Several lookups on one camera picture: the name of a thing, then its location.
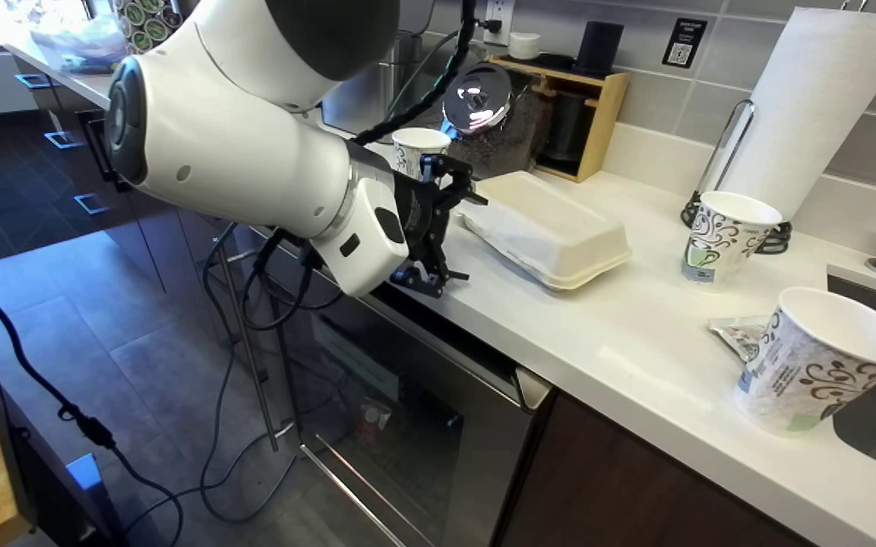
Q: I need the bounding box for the metal paper towel holder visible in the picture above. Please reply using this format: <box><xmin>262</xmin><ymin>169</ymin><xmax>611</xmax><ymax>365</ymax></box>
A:
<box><xmin>680</xmin><ymin>99</ymin><xmax>794</xmax><ymax>256</ymax></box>

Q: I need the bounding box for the white foam clamshell container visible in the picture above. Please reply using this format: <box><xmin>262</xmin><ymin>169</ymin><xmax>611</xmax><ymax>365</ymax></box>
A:
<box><xmin>456</xmin><ymin>170</ymin><xmax>634</xmax><ymax>292</ymax></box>

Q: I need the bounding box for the wall socket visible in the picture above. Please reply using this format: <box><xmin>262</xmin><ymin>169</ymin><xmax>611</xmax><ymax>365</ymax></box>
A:
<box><xmin>482</xmin><ymin>0</ymin><xmax>517</xmax><ymax>46</ymax></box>

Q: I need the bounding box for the black canister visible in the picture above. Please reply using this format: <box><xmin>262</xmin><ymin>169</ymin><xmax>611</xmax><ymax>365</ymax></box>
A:
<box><xmin>542</xmin><ymin>90</ymin><xmax>599</xmax><ymax>165</ymax></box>

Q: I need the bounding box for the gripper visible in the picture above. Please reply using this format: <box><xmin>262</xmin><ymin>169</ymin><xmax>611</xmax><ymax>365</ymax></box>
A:
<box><xmin>391</xmin><ymin>152</ymin><xmax>489</xmax><ymax>299</ymax></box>

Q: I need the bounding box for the dishwasher door handle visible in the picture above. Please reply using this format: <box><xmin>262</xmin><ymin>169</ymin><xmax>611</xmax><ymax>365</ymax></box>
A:
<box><xmin>359</xmin><ymin>292</ymin><xmax>530</xmax><ymax>390</ymax></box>

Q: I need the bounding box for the clear plastic bag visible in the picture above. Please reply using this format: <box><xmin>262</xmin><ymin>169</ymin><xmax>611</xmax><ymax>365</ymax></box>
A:
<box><xmin>26</xmin><ymin>0</ymin><xmax>128</xmax><ymax>74</ymax></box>

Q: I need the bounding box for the dishwasher door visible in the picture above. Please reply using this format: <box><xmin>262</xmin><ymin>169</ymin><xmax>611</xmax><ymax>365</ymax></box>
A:
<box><xmin>280</xmin><ymin>278</ymin><xmax>554</xmax><ymax>547</ymax></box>

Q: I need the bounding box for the coffee pod rack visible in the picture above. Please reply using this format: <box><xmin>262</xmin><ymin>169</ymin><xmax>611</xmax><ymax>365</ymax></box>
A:
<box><xmin>113</xmin><ymin>0</ymin><xmax>185</xmax><ymax>55</ymax></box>

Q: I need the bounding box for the silver foil packet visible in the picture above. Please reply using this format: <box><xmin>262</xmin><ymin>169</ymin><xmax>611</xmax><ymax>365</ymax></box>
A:
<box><xmin>708</xmin><ymin>315</ymin><xmax>773</xmax><ymax>365</ymax></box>

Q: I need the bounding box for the paper towel roll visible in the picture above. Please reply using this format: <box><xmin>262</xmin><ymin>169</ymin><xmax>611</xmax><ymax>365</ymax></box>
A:
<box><xmin>719</xmin><ymin>7</ymin><xmax>876</xmax><ymax>222</ymax></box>

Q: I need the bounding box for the black cylinder speaker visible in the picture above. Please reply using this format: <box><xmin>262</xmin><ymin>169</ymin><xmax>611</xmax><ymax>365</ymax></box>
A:
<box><xmin>575</xmin><ymin>21</ymin><xmax>626</xmax><ymax>77</ymax></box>

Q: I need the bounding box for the black cable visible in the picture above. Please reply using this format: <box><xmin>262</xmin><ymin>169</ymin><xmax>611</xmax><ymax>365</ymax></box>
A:
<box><xmin>196</xmin><ymin>220</ymin><xmax>347</xmax><ymax>526</ymax></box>
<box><xmin>0</xmin><ymin>269</ymin><xmax>185</xmax><ymax>547</ymax></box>

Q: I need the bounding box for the black code sign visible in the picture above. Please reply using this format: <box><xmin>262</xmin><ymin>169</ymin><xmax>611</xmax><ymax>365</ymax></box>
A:
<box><xmin>661</xmin><ymin>17</ymin><xmax>709</xmax><ymax>70</ymax></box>

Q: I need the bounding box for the small white cup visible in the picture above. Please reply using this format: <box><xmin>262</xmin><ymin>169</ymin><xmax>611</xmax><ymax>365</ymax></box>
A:
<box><xmin>508</xmin><ymin>31</ymin><xmax>542</xmax><ymax>62</ymax></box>

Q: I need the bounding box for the wooden shelf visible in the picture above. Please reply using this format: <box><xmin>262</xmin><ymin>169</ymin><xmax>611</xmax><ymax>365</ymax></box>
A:
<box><xmin>486</xmin><ymin>55</ymin><xmax>631</xmax><ymax>184</ymax></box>

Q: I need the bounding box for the glass jar with silver lid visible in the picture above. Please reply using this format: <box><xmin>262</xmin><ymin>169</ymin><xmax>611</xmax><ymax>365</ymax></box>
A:
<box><xmin>441</xmin><ymin>62</ymin><xmax>554</xmax><ymax>181</ymax></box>

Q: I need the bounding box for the black door handle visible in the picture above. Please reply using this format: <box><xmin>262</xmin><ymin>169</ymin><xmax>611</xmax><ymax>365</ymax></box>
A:
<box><xmin>76</xmin><ymin>109</ymin><xmax>133</xmax><ymax>192</ymax></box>

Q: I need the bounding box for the patterned paper cup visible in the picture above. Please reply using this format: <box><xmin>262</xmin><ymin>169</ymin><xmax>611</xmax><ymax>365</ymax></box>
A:
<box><xmin>391</xmin><ymin>127</ymin><xmax>453</xmax><ymax>181</ymax></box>
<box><xmin>733</xmin><ymin>286</ymin><xmax>876</xmax><ymax>438</ymax></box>
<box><xmin>682</xmin><ymin>191</ymin><xmax>784</xmax><ymax>290</ymax></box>

